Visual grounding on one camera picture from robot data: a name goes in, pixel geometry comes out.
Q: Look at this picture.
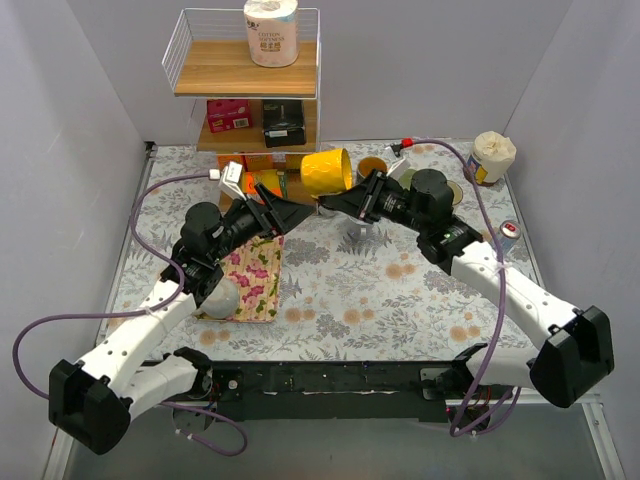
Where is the blue butterfly ceramic mug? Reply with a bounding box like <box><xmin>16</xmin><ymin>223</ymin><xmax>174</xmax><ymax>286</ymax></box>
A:
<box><xmin>356</xmin><ymin>156</ymin><xmax>388</xmax><ymax>183</ymax></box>

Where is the grey-blue mug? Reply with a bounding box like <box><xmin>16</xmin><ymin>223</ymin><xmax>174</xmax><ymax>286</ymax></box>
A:
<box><xmin>347</xmin><ymin>222</ymin><xmax>374</xmax><ymax>242</ymax></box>

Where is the yellow mug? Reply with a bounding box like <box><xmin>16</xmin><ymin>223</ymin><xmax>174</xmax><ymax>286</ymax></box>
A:
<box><xmin>300</xmin><ymin>148</ymin><xmax>353</xmax><ymax>198</ymax></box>

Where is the cream ceramic mug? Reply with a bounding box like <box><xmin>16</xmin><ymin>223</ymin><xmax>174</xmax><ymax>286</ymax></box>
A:
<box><xmin>447</xmin><ymin>180</ymin><xmax>464</xmax><ymax>208</ymax></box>

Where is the white ceramic mug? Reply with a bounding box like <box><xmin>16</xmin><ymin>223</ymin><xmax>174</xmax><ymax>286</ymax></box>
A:
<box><xmin>194</xmin><ymin>278</ymin><xmax>240</xmax><ymax>320</ymax></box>

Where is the light green mug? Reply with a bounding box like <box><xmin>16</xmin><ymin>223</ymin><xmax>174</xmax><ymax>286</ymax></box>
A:
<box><xmin>398</xmin><ymin>168</ymin><xmax>416</xmax><ymax>190</ymax></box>

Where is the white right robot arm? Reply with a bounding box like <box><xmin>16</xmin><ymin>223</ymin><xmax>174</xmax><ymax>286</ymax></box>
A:
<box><xmin>319</xmin><ymin>169</ymin><xmax>614</xmax><ymax>408</ymax></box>

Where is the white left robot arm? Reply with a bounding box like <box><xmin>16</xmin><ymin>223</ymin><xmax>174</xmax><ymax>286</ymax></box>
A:
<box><xmin>48</xmin><ymin>185</ymin><xmax>314</xmax><ymax>455</ymax></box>

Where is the orange yellow sponge pack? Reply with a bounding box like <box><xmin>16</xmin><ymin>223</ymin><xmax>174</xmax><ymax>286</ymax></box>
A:
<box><xmin>240</xmin><ymin>169</ymin><xmax>287</xmax><ymax>200</ymax></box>

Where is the black beverage can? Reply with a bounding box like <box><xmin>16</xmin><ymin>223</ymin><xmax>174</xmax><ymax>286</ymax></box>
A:
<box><xmin>318</xmin><ymin>206</ymin><xmax>337</xmax><ymax>218</ymax></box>

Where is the yellow box right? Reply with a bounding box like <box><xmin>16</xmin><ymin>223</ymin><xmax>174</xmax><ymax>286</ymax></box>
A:
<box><xmin>285</xmin><ymin>153</ymin><xmax>305</xmax><ymax>174</ymax></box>

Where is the yellow box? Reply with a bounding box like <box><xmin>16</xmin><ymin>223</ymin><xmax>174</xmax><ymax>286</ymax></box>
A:
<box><xmin>216</xmin><ymin>154</ymin><xmax>246</xmax><ymax>172</ymax></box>
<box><xmin>285</xmin><ymin>153</ymin><xmax>305</xmax><ymax>174</ymax></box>
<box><xmin>244</xmin><ymin>153</ymin><xmax>274</xmax><ymax>172</ymax></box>

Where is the yellow box middle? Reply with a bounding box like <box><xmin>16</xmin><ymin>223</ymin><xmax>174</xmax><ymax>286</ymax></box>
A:
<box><xmin>244</xmin><ymin>153</ymin><xmax>274</xmax><ymax>172</ymax></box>

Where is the yellow box left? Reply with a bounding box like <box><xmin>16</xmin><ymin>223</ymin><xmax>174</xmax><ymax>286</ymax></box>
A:
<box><xmin>216</xmin><ymin>154</ymin><xmax>246</xmax><ymax>172</ymax></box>

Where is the floral serving tray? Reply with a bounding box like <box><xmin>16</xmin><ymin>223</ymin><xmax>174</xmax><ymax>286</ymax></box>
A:
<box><xmin>194</xmin><ymin>236</ymin><xmax>284</xmax><ymax>323</ymax></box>

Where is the black coffee bag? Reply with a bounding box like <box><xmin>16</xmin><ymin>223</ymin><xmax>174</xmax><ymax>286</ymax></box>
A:
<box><xmin>262</xmin><ymin>99</ymin><xmax>306</xmax><ymax>148</ymax></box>

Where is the floral tablecloth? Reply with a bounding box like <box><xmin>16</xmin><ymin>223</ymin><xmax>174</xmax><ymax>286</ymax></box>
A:
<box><xmin>115</xmin><ymin>146</ymin><xmax>529</xmax><ymax>361</ymax></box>

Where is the red tissue box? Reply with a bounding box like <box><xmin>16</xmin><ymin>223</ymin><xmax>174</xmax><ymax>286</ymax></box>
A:
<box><xmin>206</xmin><ymin>99</ymin><xmax>252</xmax><ymax>134</ymax></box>

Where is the cartoon jar with cloth lid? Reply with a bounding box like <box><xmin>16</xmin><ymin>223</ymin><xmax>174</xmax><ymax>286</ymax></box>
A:
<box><xmin>464</xmin><ymin>131</ymin><xmax>517</xmax><ymax>186</ymax></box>

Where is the wrapped toilet paper roll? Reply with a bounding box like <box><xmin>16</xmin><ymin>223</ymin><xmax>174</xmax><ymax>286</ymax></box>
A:
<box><xmin>243</xmin><ymin>0</ymin><xmax>299</xmax><ymax>68</ymax></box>

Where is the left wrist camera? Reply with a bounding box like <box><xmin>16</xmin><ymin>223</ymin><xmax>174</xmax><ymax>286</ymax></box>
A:
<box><xmin>207</xmin><ymin>161</ymin><xmax>247</xmax><ymax>201</ymax></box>

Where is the wooden wire shelf rack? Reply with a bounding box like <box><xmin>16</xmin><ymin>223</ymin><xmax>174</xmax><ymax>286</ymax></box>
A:
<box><xmin>161</xmin><ymin>7</ymin><xmax>321</xmax><ymax>216</ymax></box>

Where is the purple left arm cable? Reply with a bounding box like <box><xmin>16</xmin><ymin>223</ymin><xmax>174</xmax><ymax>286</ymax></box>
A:
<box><xmin>12</xmin><ymin>169</ymin><xmax>249</xmax><ymax>457</ymax></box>

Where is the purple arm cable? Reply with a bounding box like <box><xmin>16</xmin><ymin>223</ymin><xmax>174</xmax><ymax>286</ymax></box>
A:
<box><xmin>448</xmin><ymin>138</ymin><xmax>521</xmax><ymax>439</ymax></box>
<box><xmin>12</xmin><ymin>169</ymin><xmax>249</xmax><ymax>457</ymax></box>

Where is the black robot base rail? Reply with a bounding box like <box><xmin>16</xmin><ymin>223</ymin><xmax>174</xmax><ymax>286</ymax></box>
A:
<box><xmin>154</xmin><ymin>357</ymin><xmax>516</xmax><ymax>431</ymax></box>

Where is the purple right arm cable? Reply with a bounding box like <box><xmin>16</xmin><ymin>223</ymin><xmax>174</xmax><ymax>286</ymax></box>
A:
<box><xmin>448</xmin><ymin>138</ymin><xmax>521</xmax><ymax>439</ymax></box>

